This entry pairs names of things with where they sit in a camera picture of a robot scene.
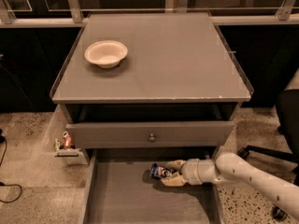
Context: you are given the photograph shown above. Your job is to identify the clear plastic side bin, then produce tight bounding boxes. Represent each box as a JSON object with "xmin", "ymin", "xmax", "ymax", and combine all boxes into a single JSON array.
[{"xmin": 42, "ymin": 105, "xmax": 90, "ymax": 165}]

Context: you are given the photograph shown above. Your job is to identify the grey drawer cabinet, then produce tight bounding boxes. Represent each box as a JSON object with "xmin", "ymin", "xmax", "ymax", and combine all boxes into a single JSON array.
[{"xmin": 50, "ymin": 12, "xmax": 255, "ymax": 161}]

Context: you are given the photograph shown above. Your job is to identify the metal window railing frame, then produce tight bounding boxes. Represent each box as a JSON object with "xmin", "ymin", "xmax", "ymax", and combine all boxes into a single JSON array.
[{"xmin": 0, "ymin": 0, "xmax": 299, "ymax": 27}]

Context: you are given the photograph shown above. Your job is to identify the round metal drawer knob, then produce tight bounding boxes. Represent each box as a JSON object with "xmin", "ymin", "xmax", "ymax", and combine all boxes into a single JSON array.
[{"xmin": 149, "ymin": 133, "xmax": 156, "ymax": 143}]

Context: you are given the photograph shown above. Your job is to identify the white paper bowl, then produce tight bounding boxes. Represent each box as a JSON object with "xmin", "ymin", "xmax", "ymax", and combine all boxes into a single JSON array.
[{"xmin": 84, "ymin": 40, "xmax": 128, "ymax": 68}]

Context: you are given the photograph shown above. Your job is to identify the open grey middle drawer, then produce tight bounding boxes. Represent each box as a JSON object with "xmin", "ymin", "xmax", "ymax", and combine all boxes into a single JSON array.
[{"xmin": 78, "ymin": 147, "xmax": 225, "ymax": 224}]

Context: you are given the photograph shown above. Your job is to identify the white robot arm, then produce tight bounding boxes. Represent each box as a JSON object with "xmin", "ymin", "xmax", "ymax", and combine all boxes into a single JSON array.
[{"xmin": 155, "ymin": 152, "xmax": 299, "ymax": 220}]

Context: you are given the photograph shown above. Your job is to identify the blue pepsi can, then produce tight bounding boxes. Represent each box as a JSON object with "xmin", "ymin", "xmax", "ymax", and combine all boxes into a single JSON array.
[{"xmin": 150, "ymin": 163, "xmax": 176, "ymax": 180}]

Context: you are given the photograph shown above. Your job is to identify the grey top drawer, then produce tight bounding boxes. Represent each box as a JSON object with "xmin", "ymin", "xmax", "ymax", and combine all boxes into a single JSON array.
[{"xmin": 65, "ymin": 121, "xmax": 234, "ymax": 148}]

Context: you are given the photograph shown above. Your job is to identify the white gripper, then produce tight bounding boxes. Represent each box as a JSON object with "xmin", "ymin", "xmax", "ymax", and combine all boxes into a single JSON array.
[{"xmin": 161, "ymin": 159, "xmax": 203, "ymax": 187}]

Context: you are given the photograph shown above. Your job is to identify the black floor cable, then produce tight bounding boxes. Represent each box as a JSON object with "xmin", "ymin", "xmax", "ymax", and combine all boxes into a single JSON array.
[{"xmin": 0, "ymin": 128, "xmax": 23, "ymax": 203}]

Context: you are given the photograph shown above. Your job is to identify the black office chair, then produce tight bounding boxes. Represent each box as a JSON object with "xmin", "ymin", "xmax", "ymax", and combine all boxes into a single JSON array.
[{"xmin": 236, "ymin": 89, "xmax": 299, "ymax": 222}]

